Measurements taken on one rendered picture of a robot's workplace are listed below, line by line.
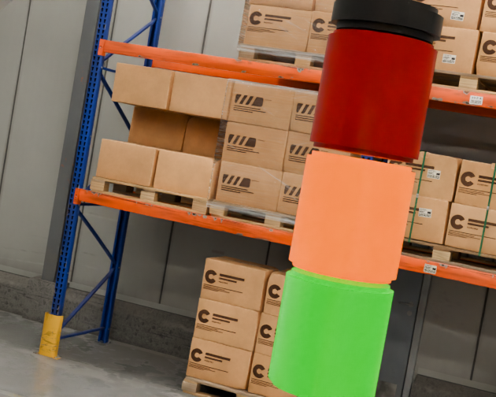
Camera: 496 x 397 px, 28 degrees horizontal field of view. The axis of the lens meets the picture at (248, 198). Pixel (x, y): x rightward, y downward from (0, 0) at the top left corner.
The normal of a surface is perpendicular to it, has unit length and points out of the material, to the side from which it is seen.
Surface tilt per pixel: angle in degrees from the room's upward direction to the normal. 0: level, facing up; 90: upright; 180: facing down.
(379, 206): 90
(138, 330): 90
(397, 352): 90
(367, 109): 90
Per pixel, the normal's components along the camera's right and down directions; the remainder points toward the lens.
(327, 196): -0.62, -0.07
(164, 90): -0.35, -0.01
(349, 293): 0.11, 0.07
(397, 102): 0.36, 0.11
